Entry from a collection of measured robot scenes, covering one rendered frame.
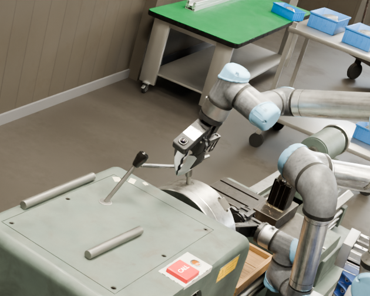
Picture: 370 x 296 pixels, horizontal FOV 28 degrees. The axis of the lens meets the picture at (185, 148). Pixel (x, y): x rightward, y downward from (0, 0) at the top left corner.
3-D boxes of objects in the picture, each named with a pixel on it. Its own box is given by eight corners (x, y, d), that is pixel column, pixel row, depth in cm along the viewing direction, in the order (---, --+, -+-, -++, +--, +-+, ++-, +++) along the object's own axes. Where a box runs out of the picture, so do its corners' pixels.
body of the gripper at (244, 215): (234, 221, 252) (265, 238, 247) (222, 229, 245) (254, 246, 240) (241, 202, 249) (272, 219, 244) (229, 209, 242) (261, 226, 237)
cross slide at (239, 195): (297, 251, 268) (301, 241, 266) (199, 198, 285) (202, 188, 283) (315, 235, 283) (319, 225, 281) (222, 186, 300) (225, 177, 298)
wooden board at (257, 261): (233, 298, 241) (236, 288, 240) (146, 246, 256) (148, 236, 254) (272, 265, 266) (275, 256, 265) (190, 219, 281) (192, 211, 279)
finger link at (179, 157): (185, 170, 213) (199, 145, 209) (174, 175, 209) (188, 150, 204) (177, 164, 214) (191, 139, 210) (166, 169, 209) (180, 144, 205)
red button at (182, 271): (185, 286, 172) (187, 279, 171) (164, 274, 174) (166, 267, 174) (198, 277, 177) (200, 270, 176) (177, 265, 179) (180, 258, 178)
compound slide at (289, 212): (272, 232, 267) (277, 220, 265) (249, 219, 271) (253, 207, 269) (295, 215, 284) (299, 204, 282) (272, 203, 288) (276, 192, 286)
